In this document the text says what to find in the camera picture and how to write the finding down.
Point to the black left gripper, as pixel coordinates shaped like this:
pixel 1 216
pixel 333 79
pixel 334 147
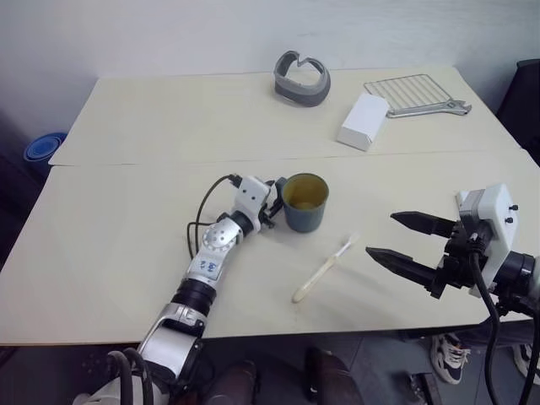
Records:
pixel 270 219

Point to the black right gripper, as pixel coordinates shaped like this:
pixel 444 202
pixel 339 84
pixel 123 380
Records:
pixel 457 257

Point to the dark blue-grey mug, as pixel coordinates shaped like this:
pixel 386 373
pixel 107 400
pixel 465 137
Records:
pixel 304 219

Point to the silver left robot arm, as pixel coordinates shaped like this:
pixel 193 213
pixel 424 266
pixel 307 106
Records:
pixel 219 240

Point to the cream toothbrush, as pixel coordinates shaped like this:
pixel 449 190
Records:
pixel 320 272

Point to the white cardboard box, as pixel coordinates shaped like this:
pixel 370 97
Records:
pixel 363 126

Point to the white black sneaker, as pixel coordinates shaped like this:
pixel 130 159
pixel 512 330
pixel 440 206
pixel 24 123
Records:
pixel 449 358
pixel 528 360

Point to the silver adjustable wrench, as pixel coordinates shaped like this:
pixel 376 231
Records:
pixel 457 107

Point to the dark rounded shape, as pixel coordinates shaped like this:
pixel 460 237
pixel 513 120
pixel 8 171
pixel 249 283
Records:
pixel 236 381
pixel 327 373

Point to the black chair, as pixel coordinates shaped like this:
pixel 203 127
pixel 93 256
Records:
pixel 521 101

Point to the stacked blue bowls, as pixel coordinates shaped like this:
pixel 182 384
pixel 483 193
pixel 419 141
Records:
pixel 42 147

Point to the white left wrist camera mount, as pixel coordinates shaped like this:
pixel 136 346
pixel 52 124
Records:
pixel 251 196

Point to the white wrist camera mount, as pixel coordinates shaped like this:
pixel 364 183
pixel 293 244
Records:
pixel 500 219
pixel 251 196

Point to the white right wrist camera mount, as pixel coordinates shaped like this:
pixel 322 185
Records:
pixel 500 219

